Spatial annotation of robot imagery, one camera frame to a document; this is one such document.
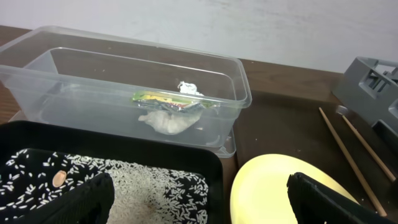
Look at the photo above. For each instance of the yellow plate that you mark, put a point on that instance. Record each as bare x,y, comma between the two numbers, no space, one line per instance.
259,191

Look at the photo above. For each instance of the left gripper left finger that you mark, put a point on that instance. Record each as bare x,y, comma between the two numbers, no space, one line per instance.
90,202

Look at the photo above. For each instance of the brown nut piece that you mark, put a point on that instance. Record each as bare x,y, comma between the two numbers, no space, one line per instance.
59,178

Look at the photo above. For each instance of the clear plastic bin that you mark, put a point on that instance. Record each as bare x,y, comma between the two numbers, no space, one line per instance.
86,80

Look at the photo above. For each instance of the white tissue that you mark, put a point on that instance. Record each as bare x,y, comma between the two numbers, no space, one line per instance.
169,122

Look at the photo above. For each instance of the pile of white rice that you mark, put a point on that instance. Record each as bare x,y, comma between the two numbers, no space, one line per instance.
143,194

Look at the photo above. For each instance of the dark brown serving tray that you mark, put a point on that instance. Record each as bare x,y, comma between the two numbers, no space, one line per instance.
278,124

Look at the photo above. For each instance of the green yellow snack wrapper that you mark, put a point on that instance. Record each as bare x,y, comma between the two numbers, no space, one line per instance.
145,99

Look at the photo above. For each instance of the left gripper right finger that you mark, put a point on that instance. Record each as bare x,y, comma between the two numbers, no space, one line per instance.
313,202

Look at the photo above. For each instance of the black plastic tray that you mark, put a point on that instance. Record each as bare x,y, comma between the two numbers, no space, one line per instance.
18,135

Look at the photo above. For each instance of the grey dishwasher rack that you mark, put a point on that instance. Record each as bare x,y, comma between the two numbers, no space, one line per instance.
369,88

